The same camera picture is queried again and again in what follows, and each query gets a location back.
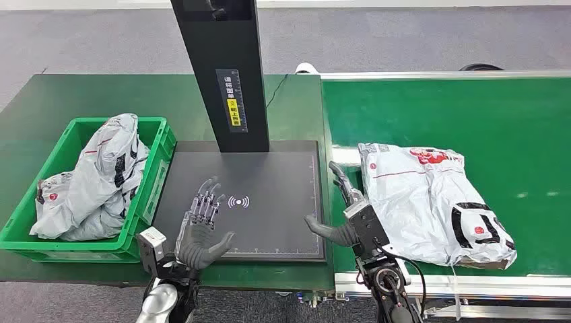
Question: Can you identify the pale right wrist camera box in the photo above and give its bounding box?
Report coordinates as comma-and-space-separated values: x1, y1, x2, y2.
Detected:
344, 199, 392, 260

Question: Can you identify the aluminium conveyor frame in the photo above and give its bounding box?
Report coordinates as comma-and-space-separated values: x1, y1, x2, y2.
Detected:
318, 69, 571, 321

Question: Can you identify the crumpled white courier bag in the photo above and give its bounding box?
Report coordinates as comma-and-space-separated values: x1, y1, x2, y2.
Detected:
30, 113, 151, 242

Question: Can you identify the small metal connector cluster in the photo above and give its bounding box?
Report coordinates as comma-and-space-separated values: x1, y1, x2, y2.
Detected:
276, 290, 349, 310

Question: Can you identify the dark green table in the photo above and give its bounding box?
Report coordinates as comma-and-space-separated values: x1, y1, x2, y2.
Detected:
0, 73, 336, 292

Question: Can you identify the thin black table cable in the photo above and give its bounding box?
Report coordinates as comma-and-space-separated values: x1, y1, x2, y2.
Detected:
266, 74, 289, 109

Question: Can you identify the white courier package red print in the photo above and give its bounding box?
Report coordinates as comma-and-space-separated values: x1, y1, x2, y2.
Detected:
358, 142, 518, 321

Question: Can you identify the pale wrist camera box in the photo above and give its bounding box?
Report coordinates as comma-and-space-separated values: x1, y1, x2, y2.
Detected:
344, 199, 392, 260
137, 226, 168, 277

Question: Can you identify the black curved floor object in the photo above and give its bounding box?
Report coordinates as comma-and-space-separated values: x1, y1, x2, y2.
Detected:
459, 63, 505, 72

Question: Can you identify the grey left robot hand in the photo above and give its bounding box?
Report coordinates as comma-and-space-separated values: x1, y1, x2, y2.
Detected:
175, 176, 236, 271

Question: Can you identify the green plastic crate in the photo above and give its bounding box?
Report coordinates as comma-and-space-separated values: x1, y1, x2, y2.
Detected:
0, 116, 178, 264

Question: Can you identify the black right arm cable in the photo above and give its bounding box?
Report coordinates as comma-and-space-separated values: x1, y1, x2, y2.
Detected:
385, 248, 428, 320

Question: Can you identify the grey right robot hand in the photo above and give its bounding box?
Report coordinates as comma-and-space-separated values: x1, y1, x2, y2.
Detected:
304, 161, 366, 248

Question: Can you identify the green conveyor belt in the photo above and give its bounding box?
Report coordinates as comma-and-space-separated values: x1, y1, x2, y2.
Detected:
321, 77, 571, 278

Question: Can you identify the black inbound scanner machine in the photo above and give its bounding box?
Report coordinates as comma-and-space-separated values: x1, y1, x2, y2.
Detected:
152, 0, 327, 262

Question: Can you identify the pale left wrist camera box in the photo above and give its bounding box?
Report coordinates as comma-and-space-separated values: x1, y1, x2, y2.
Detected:
137, 226, 168, 277

